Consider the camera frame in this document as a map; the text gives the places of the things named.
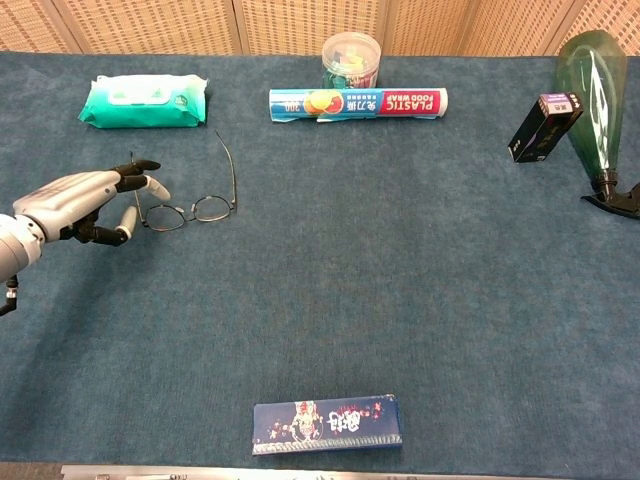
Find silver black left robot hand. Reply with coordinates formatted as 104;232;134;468
12;158;172;247

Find thin black metal eyeglasses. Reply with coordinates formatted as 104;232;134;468
128;129;238;233

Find green wet wipes pack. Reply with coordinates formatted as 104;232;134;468
77;74;210;130

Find wicker folding screen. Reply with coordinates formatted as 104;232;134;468
0;0;640;57

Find clear jar of colourful clips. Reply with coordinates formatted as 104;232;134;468
321;32;382;90

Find blue felt table cover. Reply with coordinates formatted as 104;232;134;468
0;51;640;480

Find dark blue patterned box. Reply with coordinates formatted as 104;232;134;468
251;393;404;457

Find plastic food wrap box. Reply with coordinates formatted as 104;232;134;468
268;87;450;124

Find black and purple small box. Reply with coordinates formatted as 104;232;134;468
507;91;585;164

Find green spray bottle black trigger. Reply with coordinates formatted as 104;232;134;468
554;29;640;220

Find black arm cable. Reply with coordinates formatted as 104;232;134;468
0;275;21;317

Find metal table edge rail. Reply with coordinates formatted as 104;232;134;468
59;464;576;480

